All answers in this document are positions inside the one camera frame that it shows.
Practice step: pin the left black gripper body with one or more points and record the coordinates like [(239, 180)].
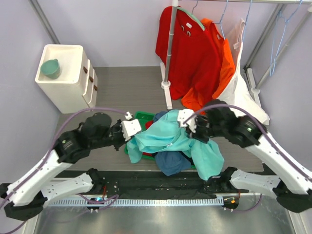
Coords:
[(116, 136)]

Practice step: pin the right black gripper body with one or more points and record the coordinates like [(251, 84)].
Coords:
[(202, 132)]

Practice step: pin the light teal t shirt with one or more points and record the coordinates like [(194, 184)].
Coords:
[(165, 134)]

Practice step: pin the dark blue t shirt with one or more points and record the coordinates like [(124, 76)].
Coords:
[(172, 162)]

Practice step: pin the blue wire hanger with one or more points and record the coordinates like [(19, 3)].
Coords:
[(246, 20), (279, 30), (220, 21)]

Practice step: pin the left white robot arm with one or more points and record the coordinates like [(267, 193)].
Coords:
[(29, 195)]

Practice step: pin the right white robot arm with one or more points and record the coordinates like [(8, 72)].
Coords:
[(291, 184)]

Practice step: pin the red t shirt in tray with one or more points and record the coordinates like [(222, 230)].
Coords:
[(147, 125)]

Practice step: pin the hanging orange t shirt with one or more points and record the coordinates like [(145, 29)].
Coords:
[(214, 69)]

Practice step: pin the hanging red t shirt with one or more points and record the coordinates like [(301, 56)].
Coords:
[(186, 51)]

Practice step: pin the green plastic hanger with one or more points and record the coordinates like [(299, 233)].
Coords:
[(190, 14)]

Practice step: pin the green plastic tray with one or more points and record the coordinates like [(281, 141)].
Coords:
[(144, 117)]

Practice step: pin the hanging white tank top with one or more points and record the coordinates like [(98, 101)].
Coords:
[(234, 90)]

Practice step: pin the white clothes rack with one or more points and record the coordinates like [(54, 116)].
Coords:
[(165, 84)]

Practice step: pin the white drawer cabinet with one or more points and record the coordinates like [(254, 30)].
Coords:
[(77, 85)]

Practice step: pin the teal cup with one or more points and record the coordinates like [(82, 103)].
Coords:
[(51, 68)]

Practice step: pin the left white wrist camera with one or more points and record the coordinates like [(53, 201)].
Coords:
[(130, 127)]

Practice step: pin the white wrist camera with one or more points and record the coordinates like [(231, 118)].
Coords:
[(186, 119), (130, 127)]

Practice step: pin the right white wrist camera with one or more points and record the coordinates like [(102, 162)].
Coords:
[(186, 119)]

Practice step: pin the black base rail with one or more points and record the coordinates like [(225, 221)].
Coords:
[(155, 185)]

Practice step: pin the white slotted cable duct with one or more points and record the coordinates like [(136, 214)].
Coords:
[(80, 202)]

